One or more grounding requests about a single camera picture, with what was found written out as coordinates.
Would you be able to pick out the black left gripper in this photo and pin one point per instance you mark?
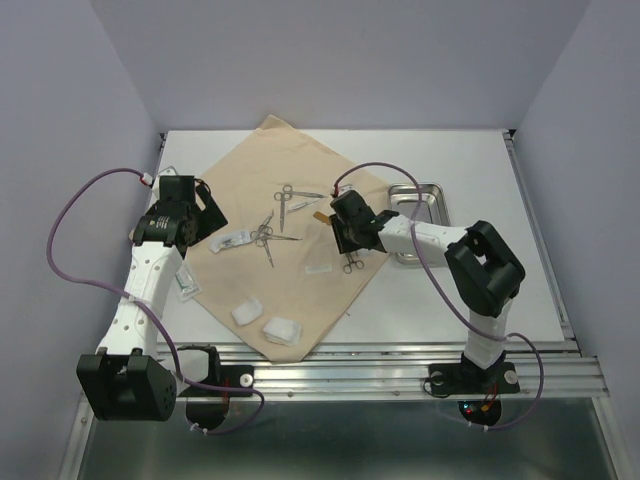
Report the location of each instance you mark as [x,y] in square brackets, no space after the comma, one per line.
[211,218]

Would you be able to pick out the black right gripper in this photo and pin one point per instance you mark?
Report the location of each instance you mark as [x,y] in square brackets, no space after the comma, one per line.
[342,242]

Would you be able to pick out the scalpel with brown cap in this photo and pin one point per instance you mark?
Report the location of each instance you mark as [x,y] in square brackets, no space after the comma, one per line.
[323,218]

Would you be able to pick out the stainless steel tray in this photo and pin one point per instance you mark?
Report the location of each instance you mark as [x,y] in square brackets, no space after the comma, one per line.
[403,198]

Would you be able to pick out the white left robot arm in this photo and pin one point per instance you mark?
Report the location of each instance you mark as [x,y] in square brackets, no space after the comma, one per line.
[123,379]

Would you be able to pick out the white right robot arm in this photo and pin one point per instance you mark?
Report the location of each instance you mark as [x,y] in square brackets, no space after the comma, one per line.
[485,271]

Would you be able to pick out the straight surgical scissors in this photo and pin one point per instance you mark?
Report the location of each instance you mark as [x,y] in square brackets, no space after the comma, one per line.
[283,196]

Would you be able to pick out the clear packet black part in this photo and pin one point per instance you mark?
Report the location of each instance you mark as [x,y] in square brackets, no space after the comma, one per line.
[230,240]

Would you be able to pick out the white foil blade packet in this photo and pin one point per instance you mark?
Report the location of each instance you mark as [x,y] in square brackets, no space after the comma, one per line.
[318,269]

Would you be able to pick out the angled steel tweezers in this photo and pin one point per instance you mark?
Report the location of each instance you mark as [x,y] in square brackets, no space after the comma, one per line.
[266,222]

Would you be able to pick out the hemostat clamp crossing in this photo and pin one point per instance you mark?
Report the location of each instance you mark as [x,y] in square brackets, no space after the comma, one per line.
[267,247]

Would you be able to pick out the fine curved forceps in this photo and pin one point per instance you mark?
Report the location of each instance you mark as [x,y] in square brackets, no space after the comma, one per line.
[321,196]

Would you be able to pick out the green suture packet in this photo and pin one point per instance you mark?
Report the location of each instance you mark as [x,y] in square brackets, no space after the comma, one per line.
[185,283]

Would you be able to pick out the white packet under forceps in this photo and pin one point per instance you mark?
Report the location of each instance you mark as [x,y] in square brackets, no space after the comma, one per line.
[303,204]

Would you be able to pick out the beige cloth drape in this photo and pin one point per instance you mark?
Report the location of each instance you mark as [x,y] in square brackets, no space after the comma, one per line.
[244,170]

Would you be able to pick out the white gauze pad left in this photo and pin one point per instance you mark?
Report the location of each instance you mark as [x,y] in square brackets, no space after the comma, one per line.
[247,312]

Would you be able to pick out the white gauze pad stack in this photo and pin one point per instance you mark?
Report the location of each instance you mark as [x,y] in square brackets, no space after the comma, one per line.
[283,331]

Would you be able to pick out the aluminium mounting rail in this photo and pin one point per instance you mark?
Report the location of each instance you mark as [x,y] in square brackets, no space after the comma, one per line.
[367,372]

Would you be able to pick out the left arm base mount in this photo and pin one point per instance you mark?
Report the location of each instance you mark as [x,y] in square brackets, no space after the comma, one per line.
[212,413]

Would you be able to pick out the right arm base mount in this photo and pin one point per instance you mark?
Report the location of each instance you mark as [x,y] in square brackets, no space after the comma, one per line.
[480,388]

